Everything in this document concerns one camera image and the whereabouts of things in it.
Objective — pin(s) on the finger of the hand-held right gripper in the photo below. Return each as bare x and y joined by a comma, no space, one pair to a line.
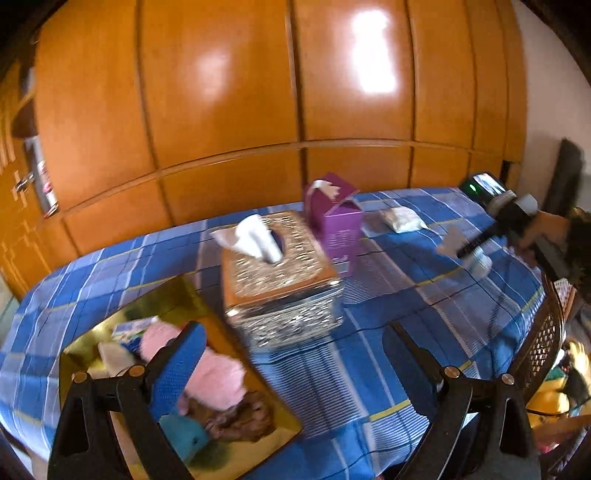
475,242

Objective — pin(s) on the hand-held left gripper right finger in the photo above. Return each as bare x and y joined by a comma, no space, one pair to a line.
406,357

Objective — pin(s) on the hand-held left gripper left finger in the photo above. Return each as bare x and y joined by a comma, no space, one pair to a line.
180,369

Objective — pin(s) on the white work glove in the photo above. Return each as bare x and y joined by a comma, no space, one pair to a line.
450,237

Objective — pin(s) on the pink fuzzy sock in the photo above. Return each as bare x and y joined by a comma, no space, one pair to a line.
221,374

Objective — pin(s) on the blue and white packet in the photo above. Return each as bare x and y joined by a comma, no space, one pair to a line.
134,330

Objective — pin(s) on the teal soft cloth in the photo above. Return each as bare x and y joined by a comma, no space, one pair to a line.
184,434

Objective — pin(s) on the brown satin scrunchie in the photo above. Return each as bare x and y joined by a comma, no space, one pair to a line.
235,415

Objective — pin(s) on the gold tray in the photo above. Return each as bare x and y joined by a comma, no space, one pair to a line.
152,300

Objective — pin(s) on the person's right hand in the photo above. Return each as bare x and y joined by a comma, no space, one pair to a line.
545,227

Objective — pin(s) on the blue plaid tablecloth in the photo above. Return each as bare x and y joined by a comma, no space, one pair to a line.
415,323

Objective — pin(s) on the dark object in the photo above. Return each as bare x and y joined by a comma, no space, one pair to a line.
568,175

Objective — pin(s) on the white plastic packet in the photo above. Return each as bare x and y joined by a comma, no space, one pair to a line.
399,220

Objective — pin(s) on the woven lattice chair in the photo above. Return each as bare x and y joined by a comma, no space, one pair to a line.
540,341

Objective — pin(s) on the silver ornate tissue box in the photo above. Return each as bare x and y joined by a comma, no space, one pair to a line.
286,314

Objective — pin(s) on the purple tissue box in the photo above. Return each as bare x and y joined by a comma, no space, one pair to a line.
341,230

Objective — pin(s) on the white tissue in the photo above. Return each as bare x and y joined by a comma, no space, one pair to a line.
254,240
323,187

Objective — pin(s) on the yellow cloth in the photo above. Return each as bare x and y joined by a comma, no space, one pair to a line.
549,401

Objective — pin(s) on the wooden wardrobe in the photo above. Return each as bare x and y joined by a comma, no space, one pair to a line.
231,92

